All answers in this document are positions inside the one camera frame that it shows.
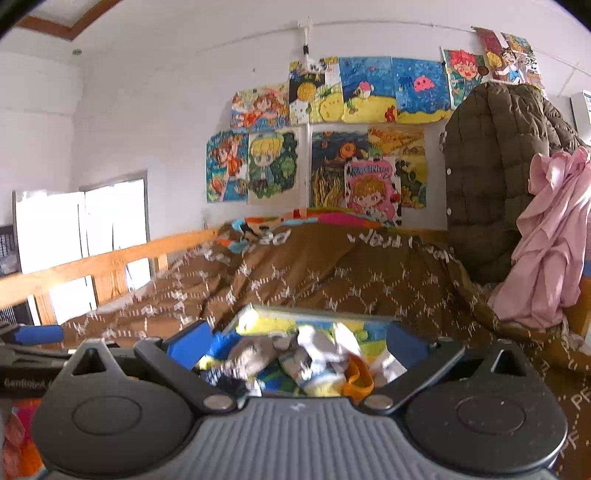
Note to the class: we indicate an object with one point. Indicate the orange-haired figure blue poster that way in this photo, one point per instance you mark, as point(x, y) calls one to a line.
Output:
point(226, 166)

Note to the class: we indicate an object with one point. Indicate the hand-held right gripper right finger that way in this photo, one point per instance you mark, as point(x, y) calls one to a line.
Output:
point(408, 348)

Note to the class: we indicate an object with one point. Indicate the orange elastic band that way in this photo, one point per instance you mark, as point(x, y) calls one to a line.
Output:
point(358, 374)

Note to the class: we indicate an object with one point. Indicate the white wall hook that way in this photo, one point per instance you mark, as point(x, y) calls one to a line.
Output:
point(305, 27)

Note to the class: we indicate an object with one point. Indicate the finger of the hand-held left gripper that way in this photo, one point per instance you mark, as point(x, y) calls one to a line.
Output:
point(39, 334)

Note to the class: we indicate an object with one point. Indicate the blond figure green poster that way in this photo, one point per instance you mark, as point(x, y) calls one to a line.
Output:
point(272, 166)

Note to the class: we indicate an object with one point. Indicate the red-haired figure poster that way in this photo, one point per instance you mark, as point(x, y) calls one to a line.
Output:
point(464, 76)

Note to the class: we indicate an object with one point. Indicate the striped sock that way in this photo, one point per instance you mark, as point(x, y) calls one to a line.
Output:
point(318, 378)

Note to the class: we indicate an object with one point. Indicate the figure with fan poster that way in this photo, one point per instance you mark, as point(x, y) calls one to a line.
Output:
point(508, 57)

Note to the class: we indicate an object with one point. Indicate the pink garment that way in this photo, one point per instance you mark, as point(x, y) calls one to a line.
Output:
point(545, 249)

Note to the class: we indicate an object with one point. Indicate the grey tray with colourful lining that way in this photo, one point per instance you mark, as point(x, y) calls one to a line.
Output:
point(323, 323)

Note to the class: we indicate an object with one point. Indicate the grey framed window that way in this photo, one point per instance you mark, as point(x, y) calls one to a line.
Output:
point(115, 217)

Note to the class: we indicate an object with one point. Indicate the blue sea yellow sand poster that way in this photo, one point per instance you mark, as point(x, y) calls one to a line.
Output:
point(367, 90)

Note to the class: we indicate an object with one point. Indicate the brown patterned blanket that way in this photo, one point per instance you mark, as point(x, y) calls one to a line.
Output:
point(323, 277)

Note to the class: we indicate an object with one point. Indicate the pink jellyfish blue poster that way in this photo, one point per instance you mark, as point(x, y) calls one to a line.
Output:
point(420, 90)

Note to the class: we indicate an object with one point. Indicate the wooden bed rail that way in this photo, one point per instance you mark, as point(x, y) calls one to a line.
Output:
point(92, 263)

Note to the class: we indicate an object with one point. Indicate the yellow landscape green poster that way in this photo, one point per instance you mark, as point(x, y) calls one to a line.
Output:
point(408, 147)

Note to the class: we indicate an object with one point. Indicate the dark green quilted jacket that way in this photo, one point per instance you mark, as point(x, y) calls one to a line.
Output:
point(485, 175)

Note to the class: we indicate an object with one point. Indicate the yellow moon black poster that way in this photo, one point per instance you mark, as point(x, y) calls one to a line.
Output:
point(314, 92)

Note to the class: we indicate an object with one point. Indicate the white cloth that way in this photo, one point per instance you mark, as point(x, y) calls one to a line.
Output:
point(323, 344)

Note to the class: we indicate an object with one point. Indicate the orange-haired figure yellow poster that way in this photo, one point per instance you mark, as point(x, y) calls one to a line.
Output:
point(261, 108)

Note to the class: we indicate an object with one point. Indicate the blue cloth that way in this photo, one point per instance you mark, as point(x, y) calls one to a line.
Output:
point(221, 344)

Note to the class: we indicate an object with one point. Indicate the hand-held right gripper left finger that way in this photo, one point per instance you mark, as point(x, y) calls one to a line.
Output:
point(189, 346)

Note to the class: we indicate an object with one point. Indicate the yellow plants night poster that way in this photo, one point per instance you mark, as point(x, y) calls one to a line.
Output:
point(330, 170)

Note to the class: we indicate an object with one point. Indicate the white wall appliance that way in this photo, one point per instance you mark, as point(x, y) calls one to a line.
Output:
point(581, 115)

